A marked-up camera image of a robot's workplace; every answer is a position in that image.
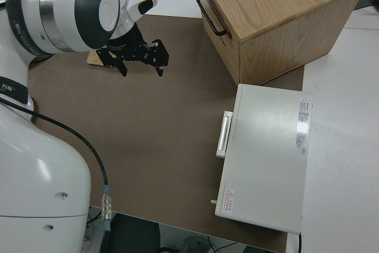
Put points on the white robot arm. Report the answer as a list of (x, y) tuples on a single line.
[(44, 176)]

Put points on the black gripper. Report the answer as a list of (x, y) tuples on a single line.
[(133, 48)]

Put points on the brown table mat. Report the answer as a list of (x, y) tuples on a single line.
[(148, 131)]

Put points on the white toaster oven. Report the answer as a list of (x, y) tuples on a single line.
[(266, 158)]

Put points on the light wooden box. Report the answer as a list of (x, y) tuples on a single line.
[(281, 7)]

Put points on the black stand base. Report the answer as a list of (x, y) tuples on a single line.
[(133, 235)]

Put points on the small wooden block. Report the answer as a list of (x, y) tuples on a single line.
[(93, 59)]

